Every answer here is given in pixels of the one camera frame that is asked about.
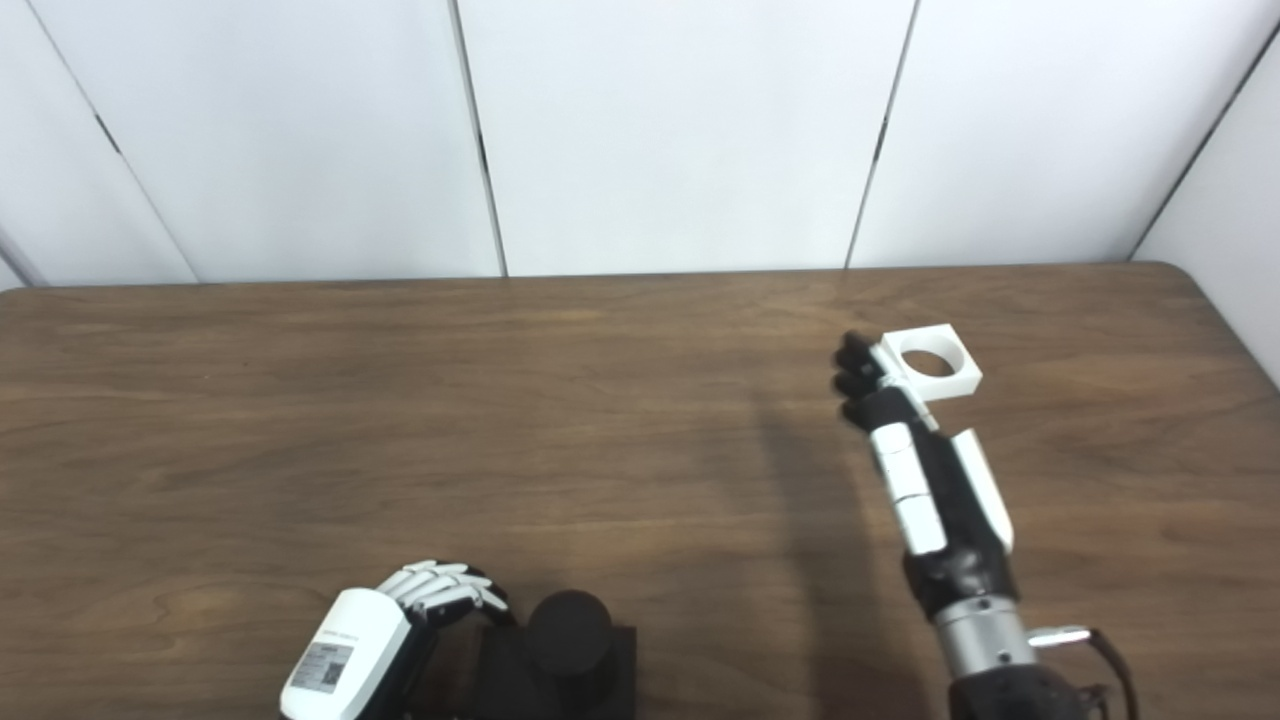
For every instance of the white square piece with hole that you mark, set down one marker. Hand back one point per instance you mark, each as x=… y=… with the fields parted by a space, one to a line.
x=945 y=388

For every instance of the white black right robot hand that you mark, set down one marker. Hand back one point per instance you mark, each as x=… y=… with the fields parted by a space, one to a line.
x=950 y=520

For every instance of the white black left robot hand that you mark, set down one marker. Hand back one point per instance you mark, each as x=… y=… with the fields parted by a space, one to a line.
x=345 y=650

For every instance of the black peg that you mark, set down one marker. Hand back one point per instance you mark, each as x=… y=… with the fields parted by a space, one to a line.
x=570 y=620

